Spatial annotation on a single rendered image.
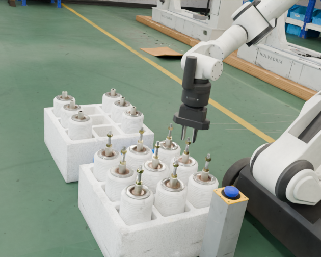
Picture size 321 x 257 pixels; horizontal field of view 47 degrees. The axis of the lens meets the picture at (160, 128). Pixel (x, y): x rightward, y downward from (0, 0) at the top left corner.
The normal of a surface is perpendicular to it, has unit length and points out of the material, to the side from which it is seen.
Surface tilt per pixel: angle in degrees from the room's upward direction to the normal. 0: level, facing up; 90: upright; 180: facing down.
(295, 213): 46
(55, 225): 0
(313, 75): 90
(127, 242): 90
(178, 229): 90
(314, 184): 90
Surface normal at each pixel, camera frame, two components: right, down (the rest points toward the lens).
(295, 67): -0.89, 0.08
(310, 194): 0.44, 0.41
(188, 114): -0.36, 0.34
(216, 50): -0.66, 0.58
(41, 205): 0.12, -0.91
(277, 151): -0.44, -0.68
